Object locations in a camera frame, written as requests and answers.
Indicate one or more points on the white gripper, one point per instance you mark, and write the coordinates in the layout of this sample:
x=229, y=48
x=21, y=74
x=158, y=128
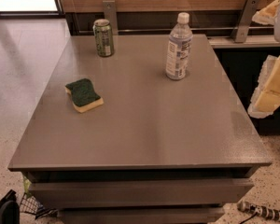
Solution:
x=266, y=96

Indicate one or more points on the clear blue-label plastic bottle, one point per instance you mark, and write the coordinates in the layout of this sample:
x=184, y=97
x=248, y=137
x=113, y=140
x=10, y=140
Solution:
x=178, y=50

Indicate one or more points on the grey drawer cabinet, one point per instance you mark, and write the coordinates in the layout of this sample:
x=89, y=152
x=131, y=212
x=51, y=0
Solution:
x=149, y=126

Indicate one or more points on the white power strip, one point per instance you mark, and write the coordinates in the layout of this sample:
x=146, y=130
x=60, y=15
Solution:
x=259, y=210

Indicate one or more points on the green soda can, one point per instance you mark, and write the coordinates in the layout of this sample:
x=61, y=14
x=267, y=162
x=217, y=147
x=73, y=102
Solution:
x=103, y=37

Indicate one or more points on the lower grey drawer front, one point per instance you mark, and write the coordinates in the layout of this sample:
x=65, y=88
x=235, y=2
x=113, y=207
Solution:
x=142, y=216

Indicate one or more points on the grey drawer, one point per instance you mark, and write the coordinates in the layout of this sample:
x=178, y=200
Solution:
x=142, y=216
x=141, y=193

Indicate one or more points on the green and yellow sponge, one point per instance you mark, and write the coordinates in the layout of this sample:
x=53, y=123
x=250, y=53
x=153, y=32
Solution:
x=83, y=95

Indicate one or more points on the upper grey drawer front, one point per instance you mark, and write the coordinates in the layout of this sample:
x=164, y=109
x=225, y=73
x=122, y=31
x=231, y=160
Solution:
x=141, y=193

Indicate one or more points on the right grey metal bracket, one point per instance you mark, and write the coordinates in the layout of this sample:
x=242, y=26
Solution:
x=240, y=31

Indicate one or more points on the grey metal bracket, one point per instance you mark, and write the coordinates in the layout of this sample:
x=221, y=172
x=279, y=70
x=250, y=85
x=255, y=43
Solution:
x=110, y=13
x=240, y=31

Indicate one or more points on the left grey metal bracket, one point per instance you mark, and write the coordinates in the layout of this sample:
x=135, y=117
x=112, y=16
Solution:
x=110, y=13

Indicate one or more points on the black wire basket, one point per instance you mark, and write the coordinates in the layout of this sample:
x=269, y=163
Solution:
x=30, y=205

